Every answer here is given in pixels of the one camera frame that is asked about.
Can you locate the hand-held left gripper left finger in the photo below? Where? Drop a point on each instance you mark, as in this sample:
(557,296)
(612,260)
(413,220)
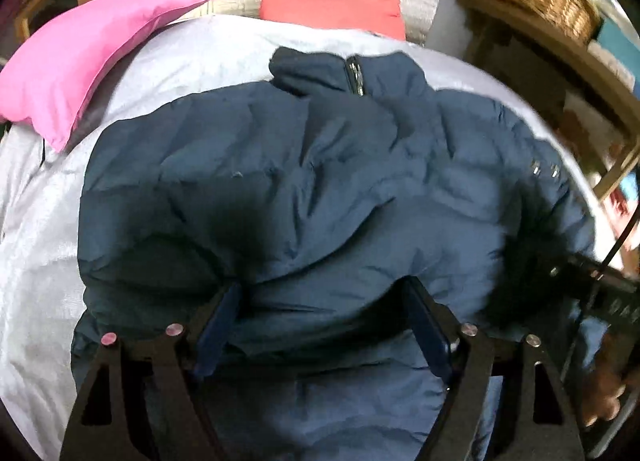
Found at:
(220,331)

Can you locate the person's right hand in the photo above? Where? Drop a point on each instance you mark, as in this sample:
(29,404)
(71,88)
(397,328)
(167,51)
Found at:
(605,398)

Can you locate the pink pillow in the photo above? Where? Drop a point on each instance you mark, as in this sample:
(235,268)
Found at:
(90,56)

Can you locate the wooden shelf unit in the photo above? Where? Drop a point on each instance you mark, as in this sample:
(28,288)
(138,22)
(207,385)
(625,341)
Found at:
(600,68)

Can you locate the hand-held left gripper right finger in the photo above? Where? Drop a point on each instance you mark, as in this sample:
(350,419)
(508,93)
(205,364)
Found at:
(427,331)

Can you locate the grey bed sheet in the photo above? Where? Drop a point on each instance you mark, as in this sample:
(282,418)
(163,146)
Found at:
(40,266)

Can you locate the navy blue padded jacket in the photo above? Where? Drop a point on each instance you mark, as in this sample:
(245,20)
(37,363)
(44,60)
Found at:
(325,191)

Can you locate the blue shoe box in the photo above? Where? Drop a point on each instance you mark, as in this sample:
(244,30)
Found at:
(622,46)

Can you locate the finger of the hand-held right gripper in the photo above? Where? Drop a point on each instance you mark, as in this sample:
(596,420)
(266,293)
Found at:
(555,267)

